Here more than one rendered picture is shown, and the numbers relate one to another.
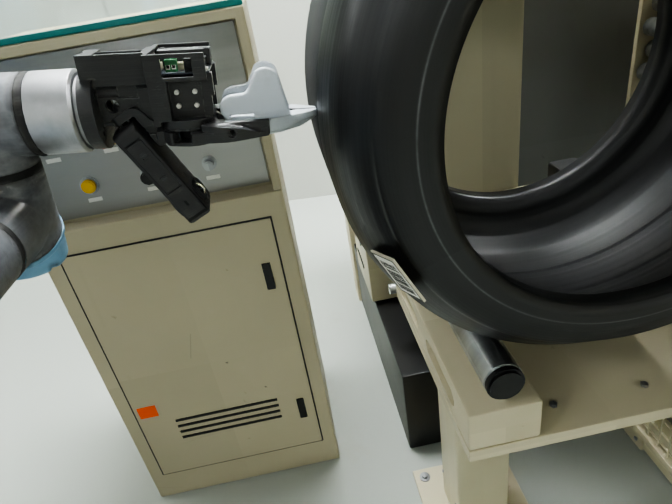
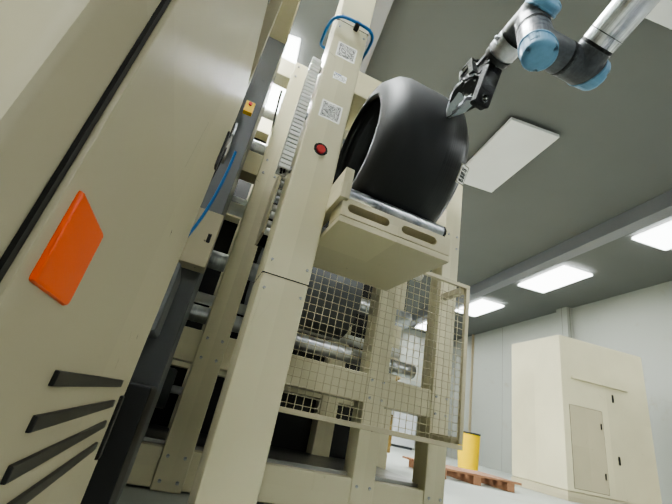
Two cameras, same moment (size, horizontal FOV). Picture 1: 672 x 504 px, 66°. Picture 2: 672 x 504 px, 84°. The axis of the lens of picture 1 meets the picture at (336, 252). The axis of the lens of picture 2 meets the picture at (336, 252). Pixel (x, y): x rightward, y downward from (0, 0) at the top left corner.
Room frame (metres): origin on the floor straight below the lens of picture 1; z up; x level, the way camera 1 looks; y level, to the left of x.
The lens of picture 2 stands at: (0.96, 0.74, 0.31)
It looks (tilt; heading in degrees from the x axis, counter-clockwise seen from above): 24 degrees up; 256
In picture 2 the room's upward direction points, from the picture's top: 12 degrees clockwise
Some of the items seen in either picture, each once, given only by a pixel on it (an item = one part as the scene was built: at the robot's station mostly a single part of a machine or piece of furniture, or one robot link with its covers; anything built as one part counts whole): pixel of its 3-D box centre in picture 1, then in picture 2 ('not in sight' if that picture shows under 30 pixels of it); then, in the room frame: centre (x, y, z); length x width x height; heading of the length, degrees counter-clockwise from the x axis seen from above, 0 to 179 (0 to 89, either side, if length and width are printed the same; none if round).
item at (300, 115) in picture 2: not in sight; (301, 114); (0.93, -0.22, 1.19); 0.05 x 0.04 x 0.48; 93
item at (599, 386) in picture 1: (544, 331); (367, 258); (0.59, -0.29, 0.80); 0.37 x 0.36 x 0.02; 93
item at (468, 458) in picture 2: not in sight; (468, 451); (-3.39, -4.99, 0.29); 0.37 x 0.36 x 0.57; 85
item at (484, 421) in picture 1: (453, 331); (390, 232); (0.58, -0.15, 0.84); 0.36 x 0.09 x 0.06; 3
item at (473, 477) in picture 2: not in sight; (458, 473); (-2.01, -3.33, 0.05); 1.09 x 0.75 x 0.10; 174
